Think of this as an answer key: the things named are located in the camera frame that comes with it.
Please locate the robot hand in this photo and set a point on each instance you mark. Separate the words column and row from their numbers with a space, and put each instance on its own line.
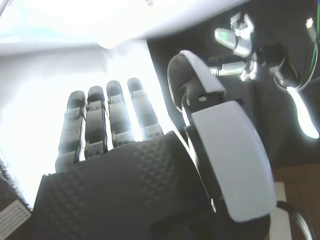
column 140, row 190

